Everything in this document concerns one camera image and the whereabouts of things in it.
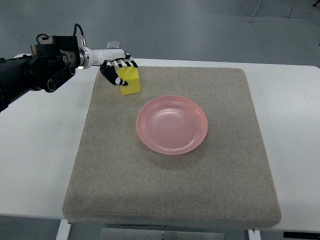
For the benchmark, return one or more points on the beige fabric mat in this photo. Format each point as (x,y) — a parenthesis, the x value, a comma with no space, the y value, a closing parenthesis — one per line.
(226,182)

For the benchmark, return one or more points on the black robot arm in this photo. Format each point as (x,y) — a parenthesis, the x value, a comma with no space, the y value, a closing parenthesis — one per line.
(53,61)

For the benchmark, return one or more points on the pink plate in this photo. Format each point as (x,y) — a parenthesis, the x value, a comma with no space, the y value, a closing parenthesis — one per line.
(172,125)

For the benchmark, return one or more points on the metal chair legs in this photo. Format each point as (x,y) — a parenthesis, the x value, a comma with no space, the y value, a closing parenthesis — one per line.
(285,9)

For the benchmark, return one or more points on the white table leg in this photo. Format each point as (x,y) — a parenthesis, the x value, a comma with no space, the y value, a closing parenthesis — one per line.
(64,230)

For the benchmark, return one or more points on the yellow foam block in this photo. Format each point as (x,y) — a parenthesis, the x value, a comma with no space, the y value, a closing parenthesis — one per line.
(131,76)

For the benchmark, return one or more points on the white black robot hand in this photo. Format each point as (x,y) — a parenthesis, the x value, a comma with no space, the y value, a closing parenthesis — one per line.
(107,60)

